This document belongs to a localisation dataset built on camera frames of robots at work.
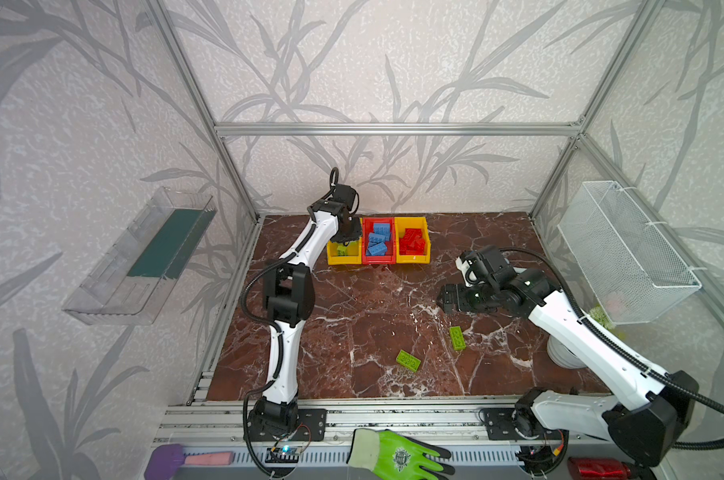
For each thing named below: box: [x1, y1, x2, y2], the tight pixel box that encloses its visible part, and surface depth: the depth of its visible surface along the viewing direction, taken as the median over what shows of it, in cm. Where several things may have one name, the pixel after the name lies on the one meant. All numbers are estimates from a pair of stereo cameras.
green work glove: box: [347, 428, 455, 480], surface depth 70 cm
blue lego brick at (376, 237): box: [368, 232, 385, 244], surface depth 113 cm
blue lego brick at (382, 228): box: [374, 223, 391, 235], surface depth 112 cm
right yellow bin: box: [394, 217, 431, 264], surface depth 106 cm
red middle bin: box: [362, 217, 397, 265], surface depth 110 cm
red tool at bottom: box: [568, 457, 632, 480], surface depth 66 cm
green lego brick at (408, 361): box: [396, 349, 421, 373], surface depth 84 cm
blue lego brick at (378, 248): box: [368, 241, 387, 255], surface depth 107 cm
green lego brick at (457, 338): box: [450, 326, 467, 351], surface depth 88 cm
